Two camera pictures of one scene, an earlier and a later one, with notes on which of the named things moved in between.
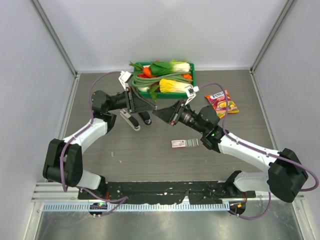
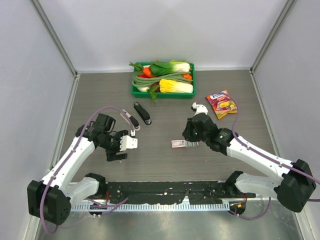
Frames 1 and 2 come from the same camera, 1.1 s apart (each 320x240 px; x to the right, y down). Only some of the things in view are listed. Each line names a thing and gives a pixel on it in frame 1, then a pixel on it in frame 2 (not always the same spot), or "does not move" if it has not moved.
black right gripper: [170, 115] to [187, 133]
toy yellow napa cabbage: [170, 86] does not move
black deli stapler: [145, 116] does not move
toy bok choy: [174, 66] does not move
